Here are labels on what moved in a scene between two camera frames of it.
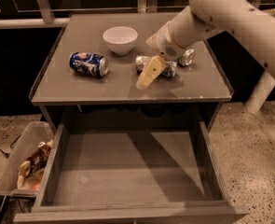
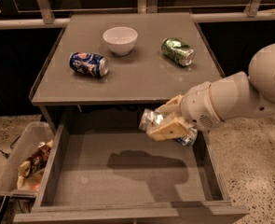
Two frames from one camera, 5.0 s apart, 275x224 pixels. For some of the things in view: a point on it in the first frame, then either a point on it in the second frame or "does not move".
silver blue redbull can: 142,62 to 150,118
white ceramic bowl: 121,39 does not move
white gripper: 165,46 to 199,105
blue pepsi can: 93,64 does not move
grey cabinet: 89,74 does not move
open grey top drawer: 131,173 does not move
